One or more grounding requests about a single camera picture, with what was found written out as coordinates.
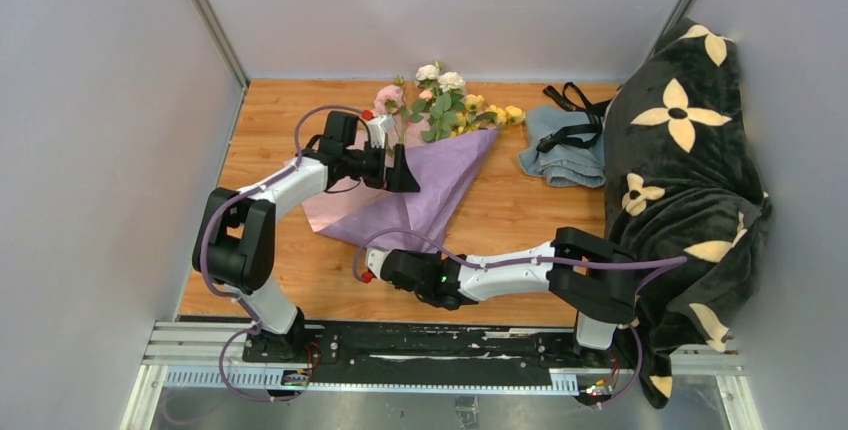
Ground black strap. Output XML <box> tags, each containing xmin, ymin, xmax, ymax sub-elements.
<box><xmin>535</xmin><ymin>82</ymin><xmax>614</xmax><ymax>154</ymax></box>

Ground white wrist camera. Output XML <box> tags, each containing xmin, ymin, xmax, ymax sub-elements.
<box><xmin>365</xmin><ymin>247</ymin><xmax>390</xmax><ymax>280</ymax></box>
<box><xmin>366</xmin><ymin>114</ymin><xmax>395</xmax><ymax>149</ymax></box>

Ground white fake rose stem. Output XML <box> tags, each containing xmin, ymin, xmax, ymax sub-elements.
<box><xmin>411</xmin><ymin>62</ymin><xmax>466</xmax><ymax>143</ymax></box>

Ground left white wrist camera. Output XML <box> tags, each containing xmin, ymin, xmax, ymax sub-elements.
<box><xmin>366</xmin><ymin>114</ymin><xmax>395</xmax><ymax>149</ymax></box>

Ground light blue cloth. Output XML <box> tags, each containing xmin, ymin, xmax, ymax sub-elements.
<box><xmin>518</xmin><ymin>105</ymin><xmax>605</xmax><ymax>188</ymax></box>

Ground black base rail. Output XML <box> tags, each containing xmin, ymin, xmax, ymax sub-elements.
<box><xmin>242</xmin><ymin>320</ymin><xmax>635</xmax><ymax>395</ymax></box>

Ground pink wrapping paper sheet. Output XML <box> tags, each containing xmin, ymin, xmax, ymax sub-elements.
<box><xmin>303</xmin><ymin>130</ymin><xmax>499</xmax><ymax>251</ymax></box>

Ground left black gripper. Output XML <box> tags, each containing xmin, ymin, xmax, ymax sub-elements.
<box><xmin>344</xmin><ymin>142</ymin><xmax>421</xmax><ymax>194</ymax></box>

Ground pink fake flower stem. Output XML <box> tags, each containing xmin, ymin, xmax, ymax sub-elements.
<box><xmin>373</xmin><ymin>75</ymin><xmax>412</xmax><ymax>144</ymax></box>

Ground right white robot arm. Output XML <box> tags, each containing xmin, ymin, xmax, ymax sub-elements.
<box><xmin>365</xmin><ymin>227</ymin><xmax>638</xmax><ymax>368</ymax></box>

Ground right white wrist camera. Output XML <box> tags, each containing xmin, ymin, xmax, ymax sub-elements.
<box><xmin>365</xmin><ymin>247</ymin><xmax>390</xmax><ymax>280</ymax></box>

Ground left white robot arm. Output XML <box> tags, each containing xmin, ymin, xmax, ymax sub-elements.
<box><xmin>192</xmin><ymin>105</ymin><xmax>420</xmax><ymax>363</ymax></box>

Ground dark floral blanket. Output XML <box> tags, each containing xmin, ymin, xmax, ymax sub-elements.
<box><xmin>602</xmin><ymin>19</ymin><xmax>772</xmax><ymax>409</ymax></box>

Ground yellow fake flower stem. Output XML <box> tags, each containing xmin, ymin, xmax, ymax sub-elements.
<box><xmin>451</xmin><ymin>94</ymin><xmax>526</xmax><ymax>136</ymax></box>

